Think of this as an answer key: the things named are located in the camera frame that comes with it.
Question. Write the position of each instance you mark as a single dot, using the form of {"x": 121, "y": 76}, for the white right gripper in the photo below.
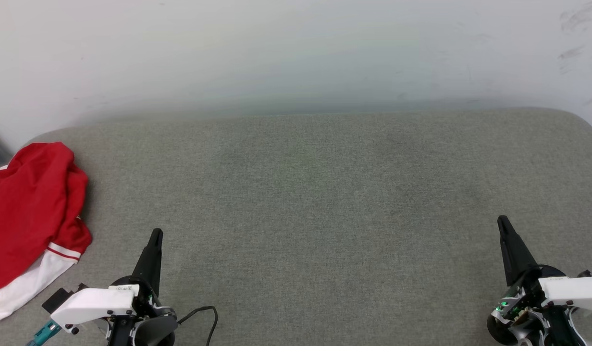
{"x": 572, "y": 290}

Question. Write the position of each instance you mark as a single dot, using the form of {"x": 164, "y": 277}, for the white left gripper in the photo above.
{"x": 92, "y": 303}

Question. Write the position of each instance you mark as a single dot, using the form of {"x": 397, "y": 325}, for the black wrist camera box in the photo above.
{"x": 586, "y": 274}
{"x": 55, "y": 299}

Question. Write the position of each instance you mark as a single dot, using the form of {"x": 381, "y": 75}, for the red and white shirt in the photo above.
{"x": 29, "y": 216}

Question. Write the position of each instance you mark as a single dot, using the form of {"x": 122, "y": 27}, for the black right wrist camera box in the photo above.
{"x": 586, "y": 274}

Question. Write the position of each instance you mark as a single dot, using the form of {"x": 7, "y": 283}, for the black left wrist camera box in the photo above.
{"x": 55, "y": 299}

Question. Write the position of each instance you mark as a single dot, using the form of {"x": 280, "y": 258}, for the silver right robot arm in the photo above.
{"x": 526, "y": 327}

